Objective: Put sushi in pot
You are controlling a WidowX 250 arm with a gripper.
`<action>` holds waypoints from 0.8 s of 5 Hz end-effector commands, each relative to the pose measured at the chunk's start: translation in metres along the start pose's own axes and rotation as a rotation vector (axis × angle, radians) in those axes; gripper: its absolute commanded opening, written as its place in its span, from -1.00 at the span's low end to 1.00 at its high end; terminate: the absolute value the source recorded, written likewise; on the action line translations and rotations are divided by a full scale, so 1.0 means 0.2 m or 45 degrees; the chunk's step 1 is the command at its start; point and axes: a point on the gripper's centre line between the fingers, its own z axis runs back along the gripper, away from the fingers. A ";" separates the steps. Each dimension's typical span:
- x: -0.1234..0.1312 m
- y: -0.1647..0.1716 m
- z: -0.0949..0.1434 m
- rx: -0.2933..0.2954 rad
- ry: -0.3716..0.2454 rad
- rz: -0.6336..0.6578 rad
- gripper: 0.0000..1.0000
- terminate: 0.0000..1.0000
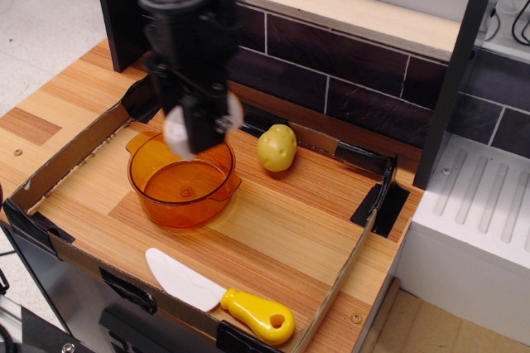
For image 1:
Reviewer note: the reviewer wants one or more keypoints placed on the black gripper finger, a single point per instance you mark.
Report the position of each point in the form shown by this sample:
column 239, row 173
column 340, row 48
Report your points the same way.
column 167, row 88
column 207, row 120

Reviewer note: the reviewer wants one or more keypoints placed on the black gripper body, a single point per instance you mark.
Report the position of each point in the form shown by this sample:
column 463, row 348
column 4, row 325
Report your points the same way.
column 194, row 39

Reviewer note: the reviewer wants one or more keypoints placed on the white toy sushi piece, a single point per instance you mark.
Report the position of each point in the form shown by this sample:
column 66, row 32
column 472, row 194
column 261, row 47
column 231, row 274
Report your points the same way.
column 174, row 130

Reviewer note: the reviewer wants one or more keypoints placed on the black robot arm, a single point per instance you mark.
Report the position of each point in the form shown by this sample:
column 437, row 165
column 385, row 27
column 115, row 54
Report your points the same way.
column 192, row 42

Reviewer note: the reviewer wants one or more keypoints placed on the orange transparent plastic pot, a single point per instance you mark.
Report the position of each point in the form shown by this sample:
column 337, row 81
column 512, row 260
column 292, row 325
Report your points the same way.
column 180, row 193

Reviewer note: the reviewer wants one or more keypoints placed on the cardboard fence with black tape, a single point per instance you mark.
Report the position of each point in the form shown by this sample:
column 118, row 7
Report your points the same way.
column 83, row 235

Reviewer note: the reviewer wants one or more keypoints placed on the yellow toy potato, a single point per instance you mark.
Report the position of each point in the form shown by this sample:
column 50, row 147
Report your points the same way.
column 277, row 148

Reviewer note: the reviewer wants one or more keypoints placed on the dark tiled backsplash shelf unit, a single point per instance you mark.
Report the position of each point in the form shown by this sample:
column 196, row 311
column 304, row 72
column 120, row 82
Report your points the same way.
column 361, row 65

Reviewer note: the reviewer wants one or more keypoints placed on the white drainboard sink unit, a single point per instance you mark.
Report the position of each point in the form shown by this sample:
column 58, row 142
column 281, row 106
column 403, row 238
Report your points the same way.
column 467, row 249

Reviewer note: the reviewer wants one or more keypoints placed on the toy knife yellow handle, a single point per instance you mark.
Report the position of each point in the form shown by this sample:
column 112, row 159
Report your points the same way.
column 269, row 320

